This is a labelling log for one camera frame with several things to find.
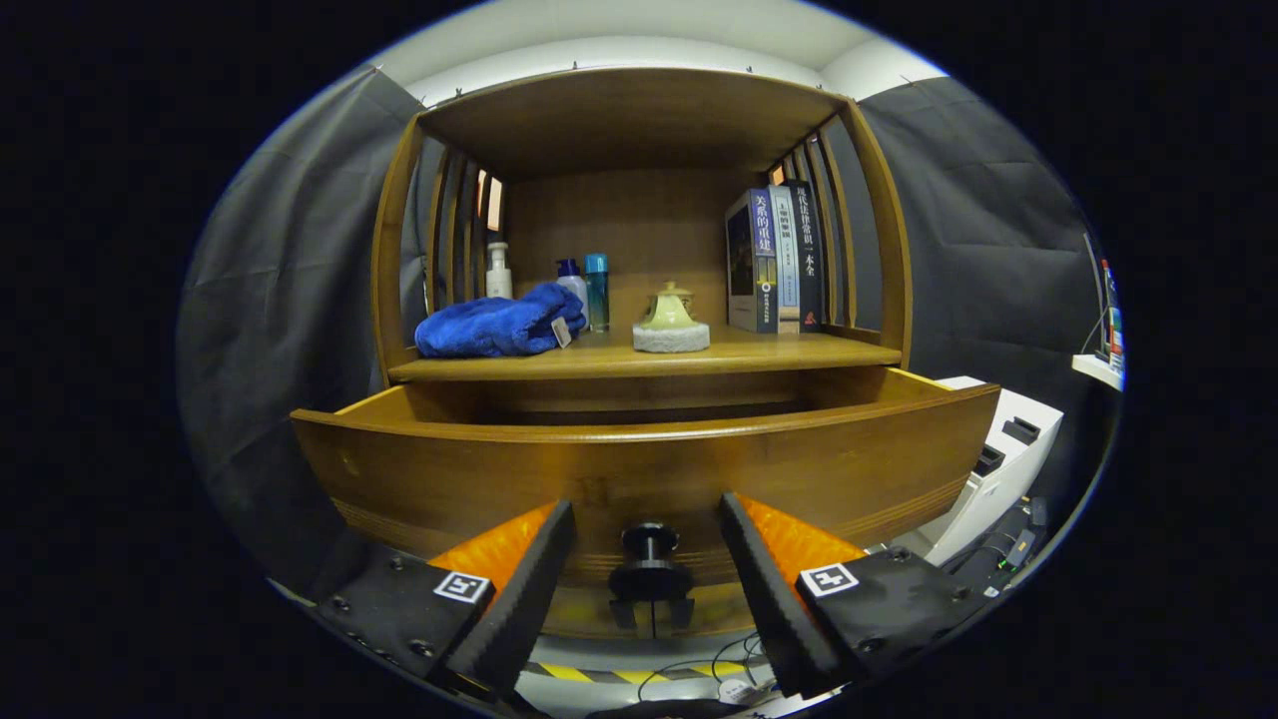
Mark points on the wooden drawer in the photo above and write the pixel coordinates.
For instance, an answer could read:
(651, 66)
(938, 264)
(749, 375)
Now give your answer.
(699, 469)

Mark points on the black spine book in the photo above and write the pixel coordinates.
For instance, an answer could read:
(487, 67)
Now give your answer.
(807, 260)

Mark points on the wooden countertop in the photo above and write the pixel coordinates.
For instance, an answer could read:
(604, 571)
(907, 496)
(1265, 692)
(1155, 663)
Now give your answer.
(779, 350)

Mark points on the white bottle with blue cap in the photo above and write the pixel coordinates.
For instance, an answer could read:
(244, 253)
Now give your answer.
(572, 280)

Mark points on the white storage box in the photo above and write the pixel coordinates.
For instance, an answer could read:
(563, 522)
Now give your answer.
(998, 469)

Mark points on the wooden cabinet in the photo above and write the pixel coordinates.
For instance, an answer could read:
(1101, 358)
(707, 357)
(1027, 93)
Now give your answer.
(639, 220)

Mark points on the wooden cabinet door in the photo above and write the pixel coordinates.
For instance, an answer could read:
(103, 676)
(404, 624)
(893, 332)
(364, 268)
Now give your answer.
(579, 614)
(714, 611)

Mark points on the white pump bottle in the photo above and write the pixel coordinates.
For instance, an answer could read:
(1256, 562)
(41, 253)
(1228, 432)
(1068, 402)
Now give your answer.
(498, 280)

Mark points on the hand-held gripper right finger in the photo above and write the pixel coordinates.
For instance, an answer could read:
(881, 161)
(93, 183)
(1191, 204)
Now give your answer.
(774, 609)

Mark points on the white spine book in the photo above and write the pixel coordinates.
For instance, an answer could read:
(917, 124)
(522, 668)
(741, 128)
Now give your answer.
(786, 260)

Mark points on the pale green scrub brush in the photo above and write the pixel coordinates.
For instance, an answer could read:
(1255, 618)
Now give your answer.
(671, 335)

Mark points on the clear bottle with red cap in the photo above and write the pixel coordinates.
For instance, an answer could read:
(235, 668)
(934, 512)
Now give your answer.
(1106, 290)

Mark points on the black device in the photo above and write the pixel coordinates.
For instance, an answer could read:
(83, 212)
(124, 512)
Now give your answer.
(1008, 549)

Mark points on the blue towel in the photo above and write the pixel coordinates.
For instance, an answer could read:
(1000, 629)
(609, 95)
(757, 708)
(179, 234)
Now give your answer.
(489, 330)

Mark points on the clear blue bottle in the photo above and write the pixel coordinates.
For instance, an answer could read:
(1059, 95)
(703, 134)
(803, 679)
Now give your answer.
(597, 295)

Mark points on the yellow black floor tape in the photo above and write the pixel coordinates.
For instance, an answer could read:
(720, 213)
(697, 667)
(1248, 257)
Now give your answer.
(569, 672)

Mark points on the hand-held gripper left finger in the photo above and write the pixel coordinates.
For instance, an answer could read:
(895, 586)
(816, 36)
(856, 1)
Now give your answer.
(529, 599)

